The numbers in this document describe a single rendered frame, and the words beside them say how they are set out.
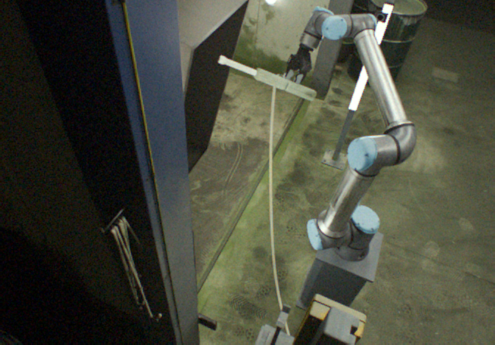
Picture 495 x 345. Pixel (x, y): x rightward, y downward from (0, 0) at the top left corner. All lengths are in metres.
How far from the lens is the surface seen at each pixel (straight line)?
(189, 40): 1.46
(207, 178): 3.02
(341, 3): 3.54
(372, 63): 1.58
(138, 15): 0.63
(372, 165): 1.37
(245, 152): 3.24
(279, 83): 1.69
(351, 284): 2.15
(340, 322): 0.79
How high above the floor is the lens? 2.35
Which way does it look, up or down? 46 degrees down
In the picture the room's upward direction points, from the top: 6 degrees clockwise
